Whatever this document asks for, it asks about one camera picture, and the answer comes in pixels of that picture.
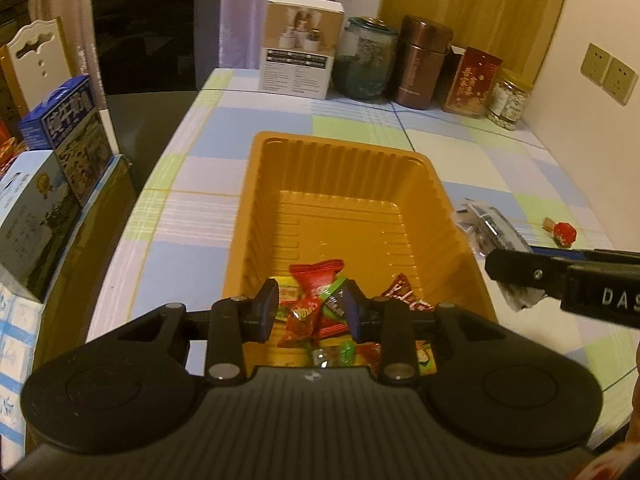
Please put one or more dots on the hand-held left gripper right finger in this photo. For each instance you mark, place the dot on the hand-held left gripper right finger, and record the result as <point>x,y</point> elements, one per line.
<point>351,310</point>

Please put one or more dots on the dark red snack packet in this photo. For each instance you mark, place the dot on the dark red snack packet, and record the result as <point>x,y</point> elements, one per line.
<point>402,290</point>

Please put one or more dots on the orange plastic tray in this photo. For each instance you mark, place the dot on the orange plastic tray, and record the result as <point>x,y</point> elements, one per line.
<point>325,185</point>

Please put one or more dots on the blue printed carton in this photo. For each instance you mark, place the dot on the blue printed carton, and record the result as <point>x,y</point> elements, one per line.
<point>70,135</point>

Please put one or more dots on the orange-red snack packet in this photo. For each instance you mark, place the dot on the orange-red snack packet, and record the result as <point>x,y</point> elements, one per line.
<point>367,355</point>

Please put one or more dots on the dark wooden furniture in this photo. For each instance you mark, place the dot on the dark wooden furniture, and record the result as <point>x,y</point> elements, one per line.
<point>12,20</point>

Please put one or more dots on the red gift box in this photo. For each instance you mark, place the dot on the red gift box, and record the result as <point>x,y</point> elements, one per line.
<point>470,82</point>

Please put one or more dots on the black chair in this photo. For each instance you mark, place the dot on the black chair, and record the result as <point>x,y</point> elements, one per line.
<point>145,35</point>

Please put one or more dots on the white carved chair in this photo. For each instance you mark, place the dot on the white carved chair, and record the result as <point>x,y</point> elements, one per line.
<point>40,55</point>

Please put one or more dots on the clear plastic jar yellow lid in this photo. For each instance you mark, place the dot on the clear plastic jar yellow lid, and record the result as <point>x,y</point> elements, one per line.
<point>507,100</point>

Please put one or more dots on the white cardboard box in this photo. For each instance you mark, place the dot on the white cardboard box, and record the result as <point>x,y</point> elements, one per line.
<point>297,45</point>

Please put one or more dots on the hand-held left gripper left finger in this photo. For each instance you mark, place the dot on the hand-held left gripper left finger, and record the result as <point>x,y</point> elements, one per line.
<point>267,305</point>

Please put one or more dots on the grey-blue printed carton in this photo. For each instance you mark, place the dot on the grey-blue printed carton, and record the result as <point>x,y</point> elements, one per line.
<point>35,220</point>

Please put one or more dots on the clear silver snack packet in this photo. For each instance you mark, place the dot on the clear silver snack packet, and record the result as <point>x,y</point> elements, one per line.
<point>487,225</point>

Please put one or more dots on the red twist-wrapped candy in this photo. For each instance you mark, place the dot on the red twist-wrapped candy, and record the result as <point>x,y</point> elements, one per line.
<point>565,234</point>

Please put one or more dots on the large red snack packet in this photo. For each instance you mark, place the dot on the large red snack packet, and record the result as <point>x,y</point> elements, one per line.
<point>315,275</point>

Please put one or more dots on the brown metal canister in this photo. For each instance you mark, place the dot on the brown metal canister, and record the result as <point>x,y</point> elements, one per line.
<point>420,65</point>

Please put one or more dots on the yellow snack packet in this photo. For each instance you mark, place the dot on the yellow snack packet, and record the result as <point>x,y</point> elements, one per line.
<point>287,292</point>

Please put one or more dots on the long black green-edged snack packet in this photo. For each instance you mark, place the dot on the long black green-edged snack packet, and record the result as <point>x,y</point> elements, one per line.
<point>332,306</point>

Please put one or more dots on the wall socket plate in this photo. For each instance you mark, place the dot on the wall socket plate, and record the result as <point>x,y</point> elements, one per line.
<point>620,80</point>
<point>595,62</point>

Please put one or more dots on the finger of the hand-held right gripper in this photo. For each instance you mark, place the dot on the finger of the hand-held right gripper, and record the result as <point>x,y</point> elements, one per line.
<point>565,252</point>
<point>525,267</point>

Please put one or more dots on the white and blue carton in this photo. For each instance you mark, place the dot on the white and blue carton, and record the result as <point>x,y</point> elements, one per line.
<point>15,360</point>

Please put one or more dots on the green-white wrapped candy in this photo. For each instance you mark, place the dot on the green-white wrapped candy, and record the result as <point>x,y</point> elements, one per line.
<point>425,357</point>

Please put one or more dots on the silver wrapped candy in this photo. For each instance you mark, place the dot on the silver wrapped candy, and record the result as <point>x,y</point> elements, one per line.
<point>319,357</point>

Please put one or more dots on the yellow-green candy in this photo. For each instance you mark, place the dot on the yellow-green candy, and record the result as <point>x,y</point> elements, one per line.
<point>345,352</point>

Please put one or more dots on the small red snack packet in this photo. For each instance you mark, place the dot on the small red snack packet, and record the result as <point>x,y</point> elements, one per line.
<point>302,317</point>

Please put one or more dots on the glass jar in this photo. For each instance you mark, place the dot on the glass jar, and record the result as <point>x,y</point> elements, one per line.
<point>365,60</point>

